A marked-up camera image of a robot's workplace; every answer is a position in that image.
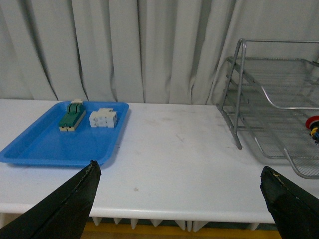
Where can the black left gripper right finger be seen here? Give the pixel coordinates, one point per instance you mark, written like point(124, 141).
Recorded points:
point(294, 210)

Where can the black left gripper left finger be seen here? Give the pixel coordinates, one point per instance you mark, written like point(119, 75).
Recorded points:
point(62, 214)

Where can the red emergency push button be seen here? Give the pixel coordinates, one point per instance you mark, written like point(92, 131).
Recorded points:
point(312, 124)

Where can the silver mesh tray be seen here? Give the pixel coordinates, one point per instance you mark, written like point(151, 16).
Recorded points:
point(285, 83)
point(277, 133)

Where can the blue plastic tray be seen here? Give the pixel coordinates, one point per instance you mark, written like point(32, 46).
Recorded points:
point(43, 144)

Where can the white circuit breaker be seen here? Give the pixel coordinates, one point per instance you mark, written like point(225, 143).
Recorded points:
point(104, 117)

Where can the white curtain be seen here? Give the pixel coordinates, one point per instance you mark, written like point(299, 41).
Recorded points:
point(136, 51)

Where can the green knife switch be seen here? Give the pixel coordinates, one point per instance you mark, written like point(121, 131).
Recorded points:
point(74, 115)

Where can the silver wire rack frame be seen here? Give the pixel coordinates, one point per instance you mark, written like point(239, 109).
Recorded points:
point(235, 79)

